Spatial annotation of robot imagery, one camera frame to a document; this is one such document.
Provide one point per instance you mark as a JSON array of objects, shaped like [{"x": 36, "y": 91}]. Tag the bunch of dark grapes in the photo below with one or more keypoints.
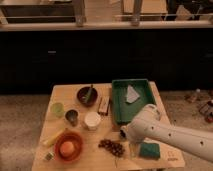
[{"x": 113, "y": 147}]

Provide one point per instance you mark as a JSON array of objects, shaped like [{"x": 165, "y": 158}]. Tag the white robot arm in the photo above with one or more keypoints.
[{"x": 146, "y": 124}]

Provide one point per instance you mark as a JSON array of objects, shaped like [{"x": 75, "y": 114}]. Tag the white ceramic cup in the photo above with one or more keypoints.
[{"x": 92, "y": 120}]

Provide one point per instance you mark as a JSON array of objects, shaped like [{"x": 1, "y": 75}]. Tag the small metal cup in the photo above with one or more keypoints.
[{"x": 72, "y": 117}]

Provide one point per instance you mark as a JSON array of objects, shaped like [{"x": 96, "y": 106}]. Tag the light green plastic cup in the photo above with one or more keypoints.
[{"x": 57, "y": 109}]

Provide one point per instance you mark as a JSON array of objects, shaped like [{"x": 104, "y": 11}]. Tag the brown chocolate bar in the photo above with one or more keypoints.
[{"x": 104, "y": 106}]

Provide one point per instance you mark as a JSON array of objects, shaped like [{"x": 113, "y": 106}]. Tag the green utensil in bowl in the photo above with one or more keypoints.
[{"x": 88, "y": 94}]

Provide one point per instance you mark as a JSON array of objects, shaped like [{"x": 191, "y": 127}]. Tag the dark brown bowl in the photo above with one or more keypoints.
[{"x": 81, "y": 96}]

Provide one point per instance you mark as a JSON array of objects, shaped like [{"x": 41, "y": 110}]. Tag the green plastic tray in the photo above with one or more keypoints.
[{"x": 123, "y": 111}]

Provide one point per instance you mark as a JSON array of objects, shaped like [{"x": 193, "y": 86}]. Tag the grey folded cloth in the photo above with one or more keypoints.
[{"x": 132, "y": 95}]

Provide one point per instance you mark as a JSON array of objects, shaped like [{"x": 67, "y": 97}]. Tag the orange plastic bowl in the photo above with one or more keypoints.
[{"x": 77, "y": 141}]

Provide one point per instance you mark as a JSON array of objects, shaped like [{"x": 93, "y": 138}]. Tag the orange fruit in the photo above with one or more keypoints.
[{"x": 66, "y": 149}]

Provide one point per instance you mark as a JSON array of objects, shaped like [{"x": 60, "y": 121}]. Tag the dark green sponge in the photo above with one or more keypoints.
[{"x": 149, "y": 150}]

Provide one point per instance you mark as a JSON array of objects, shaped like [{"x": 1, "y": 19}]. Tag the yellow banana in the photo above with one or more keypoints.
[{"x": 51, "y": 140}]

